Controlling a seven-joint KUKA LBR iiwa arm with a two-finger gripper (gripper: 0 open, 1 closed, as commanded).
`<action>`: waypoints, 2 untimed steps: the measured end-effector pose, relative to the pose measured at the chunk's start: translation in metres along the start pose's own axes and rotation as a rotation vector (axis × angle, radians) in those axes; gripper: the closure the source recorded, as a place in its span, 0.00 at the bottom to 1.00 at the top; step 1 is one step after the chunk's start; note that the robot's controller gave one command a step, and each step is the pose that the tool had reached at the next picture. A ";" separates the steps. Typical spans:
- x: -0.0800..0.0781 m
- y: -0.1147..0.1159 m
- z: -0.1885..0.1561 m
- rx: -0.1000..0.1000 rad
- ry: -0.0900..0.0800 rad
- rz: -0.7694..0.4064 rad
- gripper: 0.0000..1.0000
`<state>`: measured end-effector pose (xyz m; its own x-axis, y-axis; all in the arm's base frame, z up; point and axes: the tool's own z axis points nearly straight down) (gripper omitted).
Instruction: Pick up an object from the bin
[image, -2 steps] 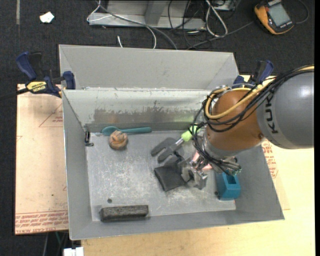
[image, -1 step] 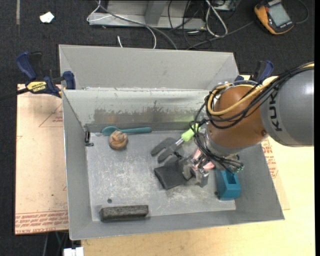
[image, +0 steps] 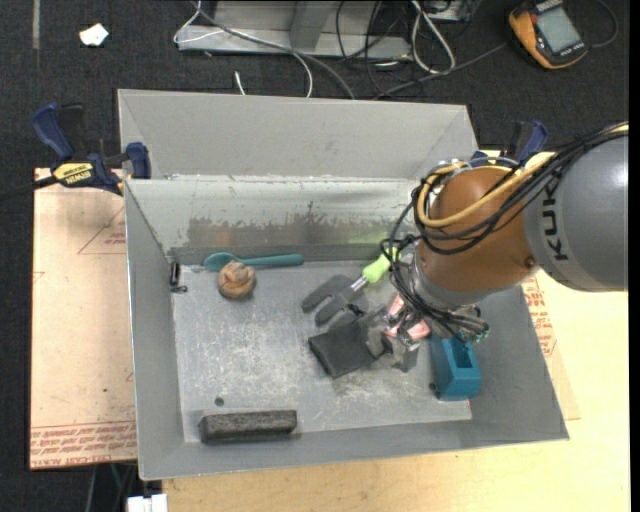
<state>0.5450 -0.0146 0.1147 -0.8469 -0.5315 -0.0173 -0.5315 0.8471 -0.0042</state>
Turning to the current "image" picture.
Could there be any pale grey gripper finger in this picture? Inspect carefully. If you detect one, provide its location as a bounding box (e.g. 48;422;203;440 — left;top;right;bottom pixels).
392;340;422;374
366;320;401;359

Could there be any black flat sponge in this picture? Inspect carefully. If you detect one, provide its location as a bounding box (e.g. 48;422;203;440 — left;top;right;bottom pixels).
307;311;377;379

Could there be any blue hollow box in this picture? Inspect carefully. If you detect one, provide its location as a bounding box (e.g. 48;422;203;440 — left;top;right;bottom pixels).
428;335;483;402

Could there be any grey metal bin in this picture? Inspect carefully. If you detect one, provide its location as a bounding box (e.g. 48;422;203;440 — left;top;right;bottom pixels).
117;88;570;481

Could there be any teal plastic spoon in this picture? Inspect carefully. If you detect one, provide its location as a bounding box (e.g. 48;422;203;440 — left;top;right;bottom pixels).
203;251;305;273

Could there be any brown toy pastry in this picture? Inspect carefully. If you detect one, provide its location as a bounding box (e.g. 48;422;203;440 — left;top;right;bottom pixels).
217;260;258;301

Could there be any dark green flat block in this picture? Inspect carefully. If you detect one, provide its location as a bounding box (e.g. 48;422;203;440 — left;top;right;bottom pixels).
197;409;299;444

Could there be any small black clip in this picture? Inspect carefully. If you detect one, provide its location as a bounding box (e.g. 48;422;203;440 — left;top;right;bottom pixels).
168;261;189;294

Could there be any brown cardboard board red print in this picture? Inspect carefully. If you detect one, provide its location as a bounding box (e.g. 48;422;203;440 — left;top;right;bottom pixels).
29;167;582;471

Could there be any green-handled dark grey spatula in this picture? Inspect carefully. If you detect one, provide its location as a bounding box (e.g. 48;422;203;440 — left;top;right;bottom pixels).
300;252;402;327

